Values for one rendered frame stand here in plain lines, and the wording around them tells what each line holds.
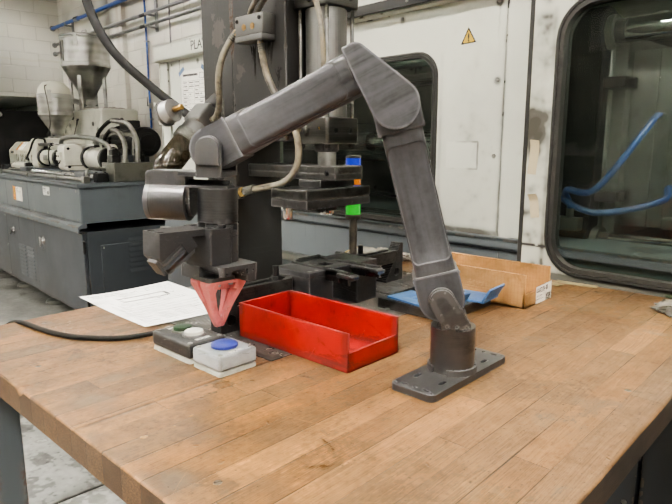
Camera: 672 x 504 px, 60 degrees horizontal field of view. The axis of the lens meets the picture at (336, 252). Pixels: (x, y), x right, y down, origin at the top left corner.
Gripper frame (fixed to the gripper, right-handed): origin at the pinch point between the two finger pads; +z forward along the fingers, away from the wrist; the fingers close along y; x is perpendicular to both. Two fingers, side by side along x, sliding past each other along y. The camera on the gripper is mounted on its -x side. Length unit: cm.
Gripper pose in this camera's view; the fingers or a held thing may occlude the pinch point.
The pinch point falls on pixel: (219, 320)
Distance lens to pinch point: 88.3
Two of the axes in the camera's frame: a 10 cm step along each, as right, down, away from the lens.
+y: 7.3, 1.5, -6.7
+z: -0.3, 9.8, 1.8
